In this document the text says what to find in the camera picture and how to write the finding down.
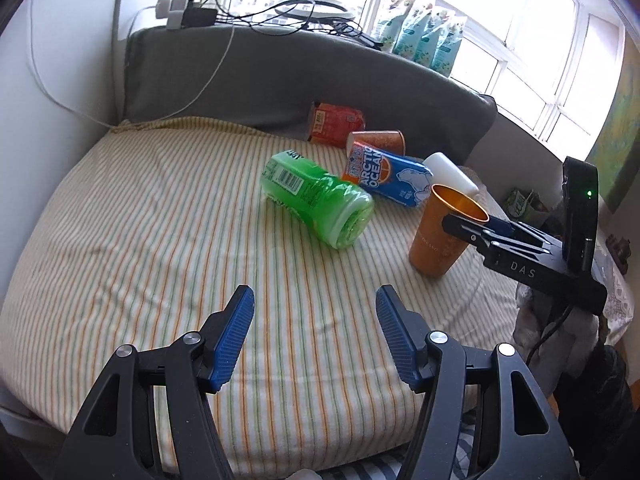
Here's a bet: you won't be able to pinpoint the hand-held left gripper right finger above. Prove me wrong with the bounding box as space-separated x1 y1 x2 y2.
375 284 581 480

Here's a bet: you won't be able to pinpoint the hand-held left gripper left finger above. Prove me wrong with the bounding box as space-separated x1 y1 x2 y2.
62 284 257 480

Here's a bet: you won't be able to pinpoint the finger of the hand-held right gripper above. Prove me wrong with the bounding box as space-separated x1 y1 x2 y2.
482 215 552 250
441 215 552 262

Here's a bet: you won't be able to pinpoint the white plastic cup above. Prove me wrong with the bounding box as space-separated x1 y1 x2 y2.
422 152 481 196

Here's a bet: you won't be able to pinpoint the orange patterned paper cup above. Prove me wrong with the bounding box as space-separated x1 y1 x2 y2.
346 130 406 157

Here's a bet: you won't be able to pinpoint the green carton box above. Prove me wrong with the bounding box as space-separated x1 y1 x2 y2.
505 187 540 219

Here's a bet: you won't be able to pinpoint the white lace cloth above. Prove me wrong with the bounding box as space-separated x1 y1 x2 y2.
602 237 640 333

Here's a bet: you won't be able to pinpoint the blue drink can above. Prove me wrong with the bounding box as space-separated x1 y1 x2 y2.
342 141 435 209

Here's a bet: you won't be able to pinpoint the striped bed blanket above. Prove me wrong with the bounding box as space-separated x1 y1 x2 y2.
0 116 521 466

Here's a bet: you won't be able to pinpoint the dark cloth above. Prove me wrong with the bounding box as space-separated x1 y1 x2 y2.
550 340 637 480

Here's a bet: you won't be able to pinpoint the green plastic bottle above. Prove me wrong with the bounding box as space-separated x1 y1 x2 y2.
261 149 375 250

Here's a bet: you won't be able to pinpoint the red snack box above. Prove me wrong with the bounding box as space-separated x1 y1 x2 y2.
307 101 367 147

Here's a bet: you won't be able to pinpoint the teal snack packet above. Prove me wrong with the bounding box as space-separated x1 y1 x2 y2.
392 0 437 59
375 0 420 53
432 12 469 79
414 5 452 68

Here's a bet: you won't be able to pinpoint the window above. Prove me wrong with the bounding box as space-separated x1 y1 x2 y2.
200 0 628 147

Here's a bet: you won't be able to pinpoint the grey headboard cushion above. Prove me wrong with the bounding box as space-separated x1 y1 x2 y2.
122 25 498 166

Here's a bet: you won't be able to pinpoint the black power adapter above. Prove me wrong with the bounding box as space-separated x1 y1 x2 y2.
182 5 219 29

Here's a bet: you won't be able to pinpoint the white power strip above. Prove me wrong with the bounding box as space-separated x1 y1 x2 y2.
155 0 193 30

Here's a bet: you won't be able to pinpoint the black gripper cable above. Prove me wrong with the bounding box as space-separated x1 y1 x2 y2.
525 305 572 367

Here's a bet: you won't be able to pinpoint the wall poster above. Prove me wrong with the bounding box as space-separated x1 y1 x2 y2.
585 67 640 216

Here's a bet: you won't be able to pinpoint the black cables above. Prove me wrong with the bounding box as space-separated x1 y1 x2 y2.
200 0 383 50

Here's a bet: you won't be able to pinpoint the white cable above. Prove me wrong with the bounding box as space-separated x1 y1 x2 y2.
30 0 237 129

